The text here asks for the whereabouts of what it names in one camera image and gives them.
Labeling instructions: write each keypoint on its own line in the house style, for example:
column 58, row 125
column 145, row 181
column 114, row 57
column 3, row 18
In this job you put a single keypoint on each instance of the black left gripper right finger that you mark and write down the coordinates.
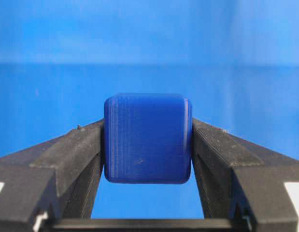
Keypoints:
column 239, row 179

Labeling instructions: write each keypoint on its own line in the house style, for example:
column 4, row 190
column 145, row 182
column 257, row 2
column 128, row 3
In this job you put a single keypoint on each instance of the blue cube block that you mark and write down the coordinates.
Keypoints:
column 148, row 138

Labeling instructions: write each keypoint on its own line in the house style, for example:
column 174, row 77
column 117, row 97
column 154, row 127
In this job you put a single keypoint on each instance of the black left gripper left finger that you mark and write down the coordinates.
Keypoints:
column 52, row 180

